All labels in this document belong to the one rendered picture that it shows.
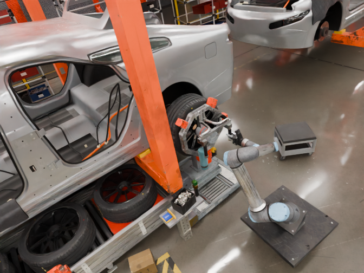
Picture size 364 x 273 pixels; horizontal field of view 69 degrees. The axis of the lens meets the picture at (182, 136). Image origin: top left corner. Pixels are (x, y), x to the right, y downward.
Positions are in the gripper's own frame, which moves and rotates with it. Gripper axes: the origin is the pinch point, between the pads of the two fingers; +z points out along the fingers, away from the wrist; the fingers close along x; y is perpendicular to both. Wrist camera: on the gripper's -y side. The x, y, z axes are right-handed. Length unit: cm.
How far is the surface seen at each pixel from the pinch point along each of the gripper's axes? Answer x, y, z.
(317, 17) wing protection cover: 256, -36, 57
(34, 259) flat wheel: -206, 32, 36
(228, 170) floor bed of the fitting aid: 11, 75, 16
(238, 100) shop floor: 155, 83, 128
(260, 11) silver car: 228, -47, 139
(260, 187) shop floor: 22, 83, -25
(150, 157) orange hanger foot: -71, 15, 48
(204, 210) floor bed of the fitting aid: -50, 75, -6
